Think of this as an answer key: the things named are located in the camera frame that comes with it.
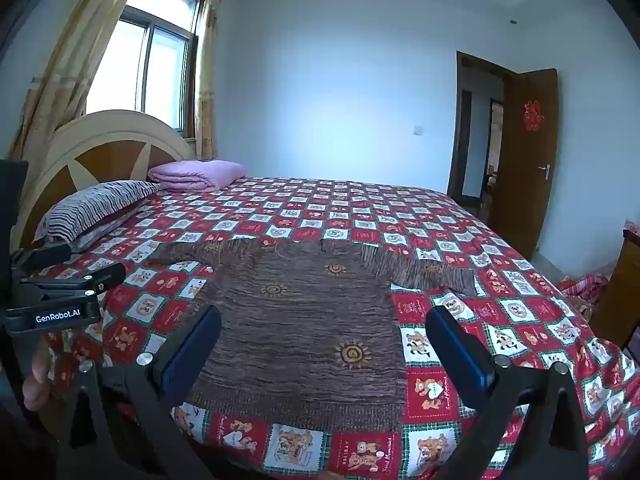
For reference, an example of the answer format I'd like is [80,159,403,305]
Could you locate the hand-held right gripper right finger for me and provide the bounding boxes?
[425,305,591,480]

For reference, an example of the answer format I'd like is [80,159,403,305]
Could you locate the brown wooden door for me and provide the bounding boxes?
[487,69,559,261]

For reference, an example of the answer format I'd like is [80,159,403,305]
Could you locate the window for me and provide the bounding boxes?
[85,0,206,138]

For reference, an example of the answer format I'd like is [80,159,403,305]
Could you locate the red checkered printed bed sheet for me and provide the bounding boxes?
[45,176,636,480]

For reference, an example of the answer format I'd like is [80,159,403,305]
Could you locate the person's left hand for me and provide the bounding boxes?
[22,342,58,413]

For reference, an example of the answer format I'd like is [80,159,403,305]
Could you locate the folded pink blanket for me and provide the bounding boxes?
[147,160,248,191]

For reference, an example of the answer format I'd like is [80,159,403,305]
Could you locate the striped pillow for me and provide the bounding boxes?
[35,180,162,253]

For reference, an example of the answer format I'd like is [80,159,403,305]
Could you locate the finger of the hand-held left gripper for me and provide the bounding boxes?
[11,241,74,277]
[19,261,127,309]

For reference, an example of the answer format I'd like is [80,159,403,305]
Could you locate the wooden arched headboard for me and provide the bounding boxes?
[10,110,196,256]

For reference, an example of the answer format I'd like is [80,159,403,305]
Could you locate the brown door frame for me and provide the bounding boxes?
[447,51,516,211]

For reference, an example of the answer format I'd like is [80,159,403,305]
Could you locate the brown knitted sweater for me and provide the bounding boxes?
[147,237,478,433]

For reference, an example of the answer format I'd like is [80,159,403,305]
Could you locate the wide beige curtain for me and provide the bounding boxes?
[7,0,151,161]

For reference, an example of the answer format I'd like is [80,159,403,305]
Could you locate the red cloth pile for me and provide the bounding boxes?
[556,272,619,311]

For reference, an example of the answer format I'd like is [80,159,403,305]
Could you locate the red paper door decoration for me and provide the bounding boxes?
[522,101,546,134]

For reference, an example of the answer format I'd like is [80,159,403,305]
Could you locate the narrow beige curtain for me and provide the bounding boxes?
[194,0,222,161]

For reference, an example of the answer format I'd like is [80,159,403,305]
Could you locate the wooden cabinet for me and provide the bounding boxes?
[590,230,640,351]

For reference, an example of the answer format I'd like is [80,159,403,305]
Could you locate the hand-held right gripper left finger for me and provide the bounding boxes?
[50,305,223,480]

